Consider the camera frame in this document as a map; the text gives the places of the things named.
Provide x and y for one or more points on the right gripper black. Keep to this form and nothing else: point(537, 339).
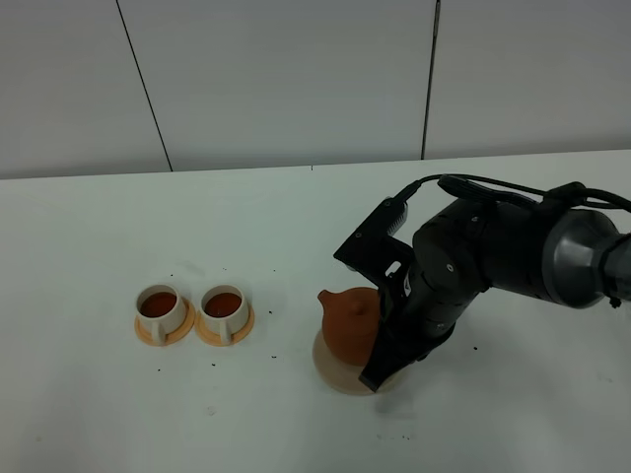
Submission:
point(465, 250)

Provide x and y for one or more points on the brown clay teapot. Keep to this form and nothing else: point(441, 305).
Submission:
point(350, 323)

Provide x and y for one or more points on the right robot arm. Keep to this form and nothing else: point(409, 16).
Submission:
point(569, 257)

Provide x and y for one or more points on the beige round teapot coaster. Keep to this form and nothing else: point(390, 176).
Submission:
point(345, 378)

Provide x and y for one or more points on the right white teacup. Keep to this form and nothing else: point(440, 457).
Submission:
point(224, 313)

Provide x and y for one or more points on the white teacup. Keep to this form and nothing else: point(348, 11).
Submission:
point(160, 312)
point(224, 313)

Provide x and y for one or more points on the right orange coaster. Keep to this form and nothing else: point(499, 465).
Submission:
point(225, 331)

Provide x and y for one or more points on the orange coaster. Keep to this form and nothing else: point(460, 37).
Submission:
point(225, 331)
point(144, 336)

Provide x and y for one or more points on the left white teacup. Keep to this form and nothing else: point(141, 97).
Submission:
point(160, 312)

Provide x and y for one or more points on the left orange coaster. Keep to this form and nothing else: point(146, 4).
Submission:
point(144, 336)

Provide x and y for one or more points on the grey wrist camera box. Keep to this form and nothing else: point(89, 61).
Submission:
point(372, 248)

